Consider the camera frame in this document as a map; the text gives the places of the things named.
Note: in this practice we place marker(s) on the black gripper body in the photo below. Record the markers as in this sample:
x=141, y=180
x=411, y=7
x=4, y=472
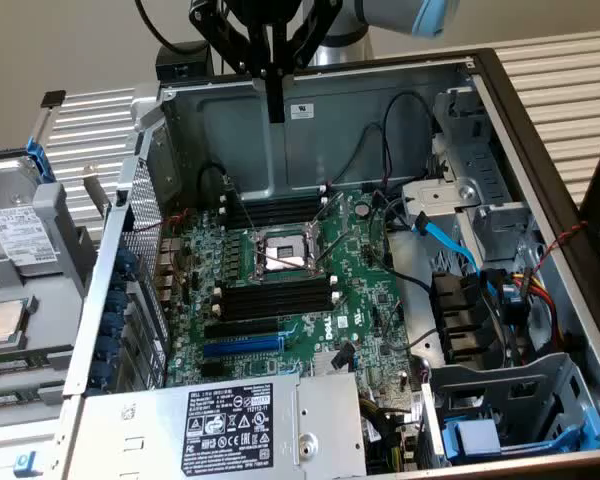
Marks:
x=270, y=12

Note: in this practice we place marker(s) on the green RAM stick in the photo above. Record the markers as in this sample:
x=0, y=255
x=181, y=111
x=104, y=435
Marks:
x=10, y=398
x=15, y=361

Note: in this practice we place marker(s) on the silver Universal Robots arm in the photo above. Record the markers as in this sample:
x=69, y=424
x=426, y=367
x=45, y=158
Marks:
x=340, y=50

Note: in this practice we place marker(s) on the black box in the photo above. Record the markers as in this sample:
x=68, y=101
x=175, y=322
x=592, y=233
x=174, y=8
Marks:
x=175, y=65

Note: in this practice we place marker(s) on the white case sticker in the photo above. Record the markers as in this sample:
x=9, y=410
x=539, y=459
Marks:
x=302, y=111

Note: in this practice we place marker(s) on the open grey PC case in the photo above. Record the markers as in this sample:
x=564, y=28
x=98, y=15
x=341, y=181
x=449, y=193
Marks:
x=360, y=100

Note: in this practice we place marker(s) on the thin metal locking lever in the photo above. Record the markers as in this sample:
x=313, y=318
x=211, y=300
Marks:
x=242, y=205
x=327, y=209

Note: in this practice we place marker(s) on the silver coin cell battery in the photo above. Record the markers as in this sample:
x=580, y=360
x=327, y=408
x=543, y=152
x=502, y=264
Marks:
x=363, y=209

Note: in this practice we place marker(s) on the aluminium bar with black cap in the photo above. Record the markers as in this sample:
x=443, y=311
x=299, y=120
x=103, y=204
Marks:
x=45, y=120

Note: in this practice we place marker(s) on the metal CPU socket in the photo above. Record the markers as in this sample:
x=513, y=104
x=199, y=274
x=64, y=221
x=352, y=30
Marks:
x=287, y=250

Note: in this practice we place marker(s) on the grey metal drive cage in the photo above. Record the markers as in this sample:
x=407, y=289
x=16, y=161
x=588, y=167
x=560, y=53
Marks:
x=485, y=170

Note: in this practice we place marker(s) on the blue card retention knob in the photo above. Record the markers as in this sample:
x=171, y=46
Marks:
x=102, y=373
x=108, y=348
x=116, y=302
x=125, y=261
x=113, y=325

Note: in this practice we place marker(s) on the green Dell motherboard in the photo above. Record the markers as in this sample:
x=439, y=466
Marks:
x=360, y=300

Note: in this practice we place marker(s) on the silver hard disk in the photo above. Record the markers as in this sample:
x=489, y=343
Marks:
x=20, y=235

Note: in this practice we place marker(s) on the long black expansion slot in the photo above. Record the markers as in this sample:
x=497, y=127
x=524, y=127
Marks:
x=240, y=327

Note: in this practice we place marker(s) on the blue expansion slot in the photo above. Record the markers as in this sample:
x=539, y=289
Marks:
x=242, y=346

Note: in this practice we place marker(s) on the grey parts rack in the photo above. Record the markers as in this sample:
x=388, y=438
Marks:
x=55, y=300

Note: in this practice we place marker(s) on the black plastic fan shroud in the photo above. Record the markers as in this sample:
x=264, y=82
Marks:
x=460, y=310

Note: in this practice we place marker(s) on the silver chipset heatsink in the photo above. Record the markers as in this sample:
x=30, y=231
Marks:
x=322, y=364

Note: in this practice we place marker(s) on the short black expansion slot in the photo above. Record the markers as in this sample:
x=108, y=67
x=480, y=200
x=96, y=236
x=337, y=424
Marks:
x=212, y=369

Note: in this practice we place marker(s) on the silver CPU chip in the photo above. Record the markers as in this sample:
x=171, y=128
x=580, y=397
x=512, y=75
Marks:
x=2, y=322

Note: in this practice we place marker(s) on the silver power supply unit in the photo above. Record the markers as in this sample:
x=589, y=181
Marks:
x=145, y=425

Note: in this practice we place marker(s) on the grey metal disk bay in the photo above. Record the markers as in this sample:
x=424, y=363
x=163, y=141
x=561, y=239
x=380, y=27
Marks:
x=530, y=380

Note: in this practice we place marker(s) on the blue plastic disk caddy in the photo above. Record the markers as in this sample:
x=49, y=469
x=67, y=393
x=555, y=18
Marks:
x=475, y=437

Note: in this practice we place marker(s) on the small blue plastic clip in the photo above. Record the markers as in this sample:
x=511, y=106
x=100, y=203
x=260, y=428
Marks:
x=25, y=464

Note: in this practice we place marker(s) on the small metal bracket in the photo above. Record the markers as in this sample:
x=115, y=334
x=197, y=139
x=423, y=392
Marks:
x=96, y=190

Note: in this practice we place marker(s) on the blue plastic disk rail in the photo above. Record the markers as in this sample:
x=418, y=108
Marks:
x=39, y=160

